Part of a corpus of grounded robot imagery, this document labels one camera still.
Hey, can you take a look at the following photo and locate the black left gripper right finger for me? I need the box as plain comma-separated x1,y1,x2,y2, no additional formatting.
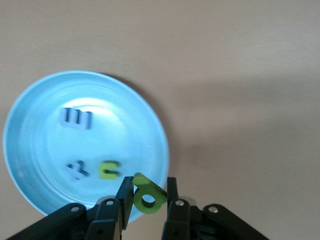
161,176,270,240

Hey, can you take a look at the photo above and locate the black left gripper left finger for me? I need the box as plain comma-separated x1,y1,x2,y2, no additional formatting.
7,176,135,240

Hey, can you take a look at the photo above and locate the green letter p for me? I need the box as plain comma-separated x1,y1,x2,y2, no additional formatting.
131,172,168,215

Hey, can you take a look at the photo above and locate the green letter n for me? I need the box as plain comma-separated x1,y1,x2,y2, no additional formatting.
97,160,121,180

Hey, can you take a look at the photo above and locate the blue letter x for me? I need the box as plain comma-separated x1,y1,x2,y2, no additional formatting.
66,159,90,181

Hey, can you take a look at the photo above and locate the blue letter m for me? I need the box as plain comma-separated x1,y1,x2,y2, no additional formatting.
58,107,92,131

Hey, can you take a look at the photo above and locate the blue plate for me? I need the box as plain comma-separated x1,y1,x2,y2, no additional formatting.
2,70,171,224

